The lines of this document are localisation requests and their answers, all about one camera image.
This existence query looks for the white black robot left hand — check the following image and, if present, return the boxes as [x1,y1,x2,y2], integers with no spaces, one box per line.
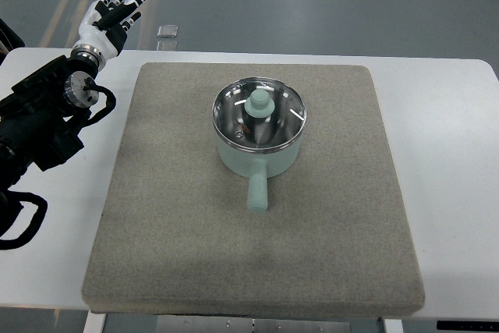
[73,0,146,61]

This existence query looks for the glass lid with green knob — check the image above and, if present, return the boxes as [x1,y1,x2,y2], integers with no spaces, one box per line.
[212,77,307,154]

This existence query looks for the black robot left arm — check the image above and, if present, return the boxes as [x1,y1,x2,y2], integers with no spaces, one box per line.
[1,43,116,190]

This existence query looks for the clear floor plate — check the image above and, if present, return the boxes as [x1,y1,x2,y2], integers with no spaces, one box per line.
[157,24,179,38]

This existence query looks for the mint green saucepan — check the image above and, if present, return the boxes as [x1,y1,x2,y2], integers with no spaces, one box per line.
[215,133,303,214]

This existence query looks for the grey felt mat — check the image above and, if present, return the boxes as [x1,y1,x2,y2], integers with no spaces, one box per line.
[82,62,425,320]

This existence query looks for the black label strip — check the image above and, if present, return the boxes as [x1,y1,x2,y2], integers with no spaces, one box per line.
[437,321,499,332]

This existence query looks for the metal table frame plate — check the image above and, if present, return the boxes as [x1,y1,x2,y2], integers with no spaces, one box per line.
[155,316,352,333]

